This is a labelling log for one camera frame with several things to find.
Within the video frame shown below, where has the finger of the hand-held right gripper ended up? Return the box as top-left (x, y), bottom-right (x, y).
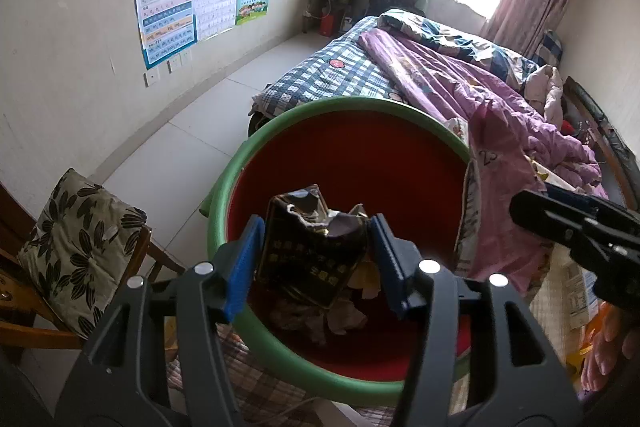
top-left (544, 183), bottom-right (640, 220)
top-left (510, 189), bottom-right (608, 248)

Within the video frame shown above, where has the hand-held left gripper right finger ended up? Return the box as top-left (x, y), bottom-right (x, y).
top-left (370, 213), bottom-right (581, 427)

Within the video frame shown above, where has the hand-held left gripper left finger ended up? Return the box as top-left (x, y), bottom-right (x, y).
top-left (55, 214), bottom-right (266, 427)

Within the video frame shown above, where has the dark brown gold packet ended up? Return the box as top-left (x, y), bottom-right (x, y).
top-left (255, 184), bottom-right (371, 310)

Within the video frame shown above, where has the pink snack wrapper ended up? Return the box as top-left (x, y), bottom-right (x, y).
top-left (582, 302), bottom-right (640, 390)

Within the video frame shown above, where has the green bin with red inside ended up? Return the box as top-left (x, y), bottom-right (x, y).
top-left (200, 97), bottom-right (473, 408)

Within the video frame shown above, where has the dark wooden headboard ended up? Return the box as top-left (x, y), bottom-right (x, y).
top-left (562, 77), bottom-right (640, 228)

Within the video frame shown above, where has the beige crumpled cloth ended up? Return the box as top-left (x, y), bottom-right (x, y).
top-left (522, 64), bottom-right (566, 128)

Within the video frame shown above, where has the blue plaid cushion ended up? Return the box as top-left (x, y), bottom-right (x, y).
top-left (532, 29), bottom-right (563, 68)

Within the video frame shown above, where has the purple blanket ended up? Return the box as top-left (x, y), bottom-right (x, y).
top-left (360, 29), bottom-right (608, 295)

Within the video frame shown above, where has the floral chair cushion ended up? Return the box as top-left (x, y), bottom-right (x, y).
top-left (17, 168), bottom-right (148, 340)

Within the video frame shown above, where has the blue checkered duvet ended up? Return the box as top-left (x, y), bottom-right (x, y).
top-left (377, 9), bottom-right (538, 90)

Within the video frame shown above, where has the blue plaid bed sheet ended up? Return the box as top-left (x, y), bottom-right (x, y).
top-left (252, 17), bottom-right (401, 118)

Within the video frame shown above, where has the wooden chair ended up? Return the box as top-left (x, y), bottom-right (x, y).
top-left (0, 184), bottom-right (186, 358)

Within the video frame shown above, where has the blue and yellow wall poster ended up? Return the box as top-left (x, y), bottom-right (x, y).
top-left (132, 0), bottom-right (198, 70)

